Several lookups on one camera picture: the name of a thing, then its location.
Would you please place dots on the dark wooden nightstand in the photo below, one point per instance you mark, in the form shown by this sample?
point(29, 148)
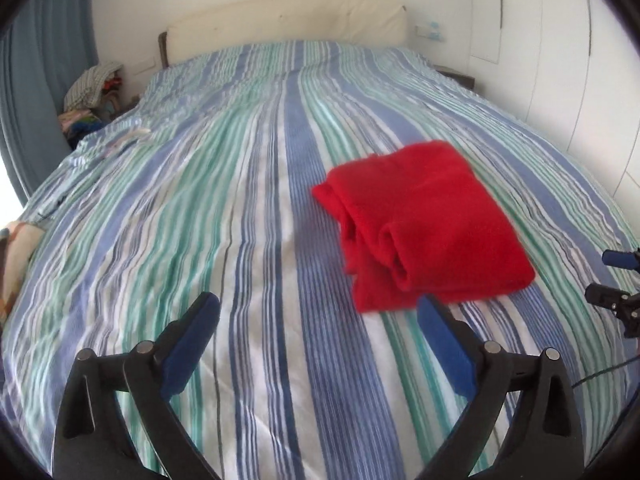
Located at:
point(460, 77)

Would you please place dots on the white wardrobe doors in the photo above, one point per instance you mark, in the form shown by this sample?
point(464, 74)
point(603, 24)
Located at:
point(550, 60)

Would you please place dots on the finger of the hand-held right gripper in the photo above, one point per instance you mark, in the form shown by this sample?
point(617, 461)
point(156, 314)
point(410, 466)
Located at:
point(620, 258)
point(607, 297)

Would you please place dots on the blue curtain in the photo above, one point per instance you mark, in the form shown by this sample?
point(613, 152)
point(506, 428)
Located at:
point(45, 60)

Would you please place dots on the wall socket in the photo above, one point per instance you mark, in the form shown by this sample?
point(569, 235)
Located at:
point(430, 31)

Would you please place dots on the patterned cushion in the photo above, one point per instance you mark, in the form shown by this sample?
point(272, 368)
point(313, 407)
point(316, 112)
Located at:
point(17, 255)

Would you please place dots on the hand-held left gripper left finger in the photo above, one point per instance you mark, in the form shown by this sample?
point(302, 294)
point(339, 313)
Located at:
point(192, 340)

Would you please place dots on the cream padded headboard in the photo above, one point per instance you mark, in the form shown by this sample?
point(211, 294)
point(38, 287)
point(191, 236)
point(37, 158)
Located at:
point(285, 20)

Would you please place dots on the striped bed cover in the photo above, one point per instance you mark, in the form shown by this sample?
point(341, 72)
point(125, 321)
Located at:
point(200, 210)

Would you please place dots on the pile of mixed clothes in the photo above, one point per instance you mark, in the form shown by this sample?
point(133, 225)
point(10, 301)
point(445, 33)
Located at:
point(90, 82)

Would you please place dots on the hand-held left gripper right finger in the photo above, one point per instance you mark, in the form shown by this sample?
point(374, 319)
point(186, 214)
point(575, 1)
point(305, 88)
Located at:
point(447, 345)

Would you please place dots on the red sweater with white print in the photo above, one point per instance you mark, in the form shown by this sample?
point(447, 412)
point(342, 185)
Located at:
point(440, 220)

